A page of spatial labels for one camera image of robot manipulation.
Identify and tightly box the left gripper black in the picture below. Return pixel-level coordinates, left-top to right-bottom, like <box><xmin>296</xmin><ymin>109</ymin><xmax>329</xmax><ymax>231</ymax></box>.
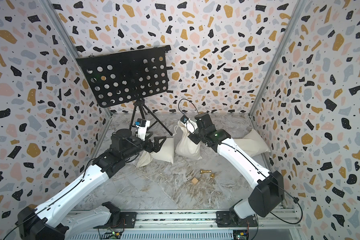
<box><xmin>121</xmin><ymin>130</ymin><xmax>166</xmax><ymax>162</ymax></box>

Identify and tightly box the cream soil bag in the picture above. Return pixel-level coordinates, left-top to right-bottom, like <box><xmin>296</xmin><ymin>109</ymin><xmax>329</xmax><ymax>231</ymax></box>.
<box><xmin>234</xmin><ymin>129</ymin><xmax>271</xmax><ymax>157</ymax></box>
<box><xmin>136</xmin><ymin>138</ymin><xmax>175</xmax><ymax>168</ymax></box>
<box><xmin>175</xmin><ymin>121</ymin><xmax>202</xmax><ymax>160</ymax></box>

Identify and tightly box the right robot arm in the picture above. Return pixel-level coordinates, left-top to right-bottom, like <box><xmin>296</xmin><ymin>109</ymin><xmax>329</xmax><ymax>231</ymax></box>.
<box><xmin>181</xmin><ymin>114</ymin><xmax>285</xmax><ymax>220</ymax></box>

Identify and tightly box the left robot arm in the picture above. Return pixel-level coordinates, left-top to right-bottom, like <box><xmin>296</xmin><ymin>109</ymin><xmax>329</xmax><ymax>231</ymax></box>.
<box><xmin>16</xmin><ymin>129</ymin><xmax>167</xmax><ymax>240</ymax></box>

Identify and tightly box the brass fitting rear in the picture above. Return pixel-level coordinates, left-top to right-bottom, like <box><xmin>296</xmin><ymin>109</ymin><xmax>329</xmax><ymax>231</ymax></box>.
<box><xmin>200</xmin><ymin>170</ymin><xmax>212</xmax><ymax>174</ymax></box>

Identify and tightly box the small wooden cube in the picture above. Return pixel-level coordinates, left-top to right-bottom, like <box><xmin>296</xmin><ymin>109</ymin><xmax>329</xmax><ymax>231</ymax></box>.
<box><xmin>191</xmin><ymin>178</ymin><xmax>199</xmax><ymax>185</ymax></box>

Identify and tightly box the black perforated music stand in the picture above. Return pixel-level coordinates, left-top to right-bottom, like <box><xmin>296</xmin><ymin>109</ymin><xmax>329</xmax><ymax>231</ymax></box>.
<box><xmin>77</xmin><ymin>45</ymin><xmax>171</xmax><ymax>130</ymax></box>

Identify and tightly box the left circuit board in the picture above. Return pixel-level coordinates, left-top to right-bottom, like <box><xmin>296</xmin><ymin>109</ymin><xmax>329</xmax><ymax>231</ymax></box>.
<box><xmin>102</xmin><ymin>232</ymin><xmax>122</xmax><ymax>240</ymax></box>

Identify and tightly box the circuit board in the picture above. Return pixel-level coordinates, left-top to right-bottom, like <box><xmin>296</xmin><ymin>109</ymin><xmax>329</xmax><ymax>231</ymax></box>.
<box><xmin>102</xmin><ymin>232</ymin><xmax>122</xmax><ymax>240</ymax></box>
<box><xmin>233</xmin><ymin>230</ymin><xmax>249</xmax><ymax>240</ymax></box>

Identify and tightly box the right circuit board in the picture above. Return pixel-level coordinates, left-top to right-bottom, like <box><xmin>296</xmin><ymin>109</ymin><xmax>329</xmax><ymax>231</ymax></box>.
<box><xmin>233</xmin><ymin>230</ymin><xmax>249</xmax><ymax>240</ymax></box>

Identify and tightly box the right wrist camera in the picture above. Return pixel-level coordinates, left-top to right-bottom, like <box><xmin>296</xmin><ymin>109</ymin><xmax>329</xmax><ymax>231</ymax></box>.
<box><xmin>180</xmin><ymin>115</ymin><xmax>193</xmax><ymax>127</ymax></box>

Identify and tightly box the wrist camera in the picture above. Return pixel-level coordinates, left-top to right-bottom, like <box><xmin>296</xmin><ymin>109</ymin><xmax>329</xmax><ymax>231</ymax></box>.
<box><xmin>135</xmin><ymin>119</ymin><xmax>151</xmax><ymax>141</ymax></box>
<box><xmin>180</xmin><ymin>115</ymin><xmax>193</xmax><ymax>127</ymax></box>

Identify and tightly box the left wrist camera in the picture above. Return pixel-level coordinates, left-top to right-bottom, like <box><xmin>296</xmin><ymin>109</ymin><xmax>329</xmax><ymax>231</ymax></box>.
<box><xmin>135</xmin><ymin>119</ymin><xmax>151</xmax><ymax>141</ymax></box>

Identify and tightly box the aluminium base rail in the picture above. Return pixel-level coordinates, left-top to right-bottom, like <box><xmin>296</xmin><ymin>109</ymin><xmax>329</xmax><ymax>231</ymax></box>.
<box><xmin>67</xmin><ymin>210</ymin><xmax>305</xmax><ymax>240</ymax></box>

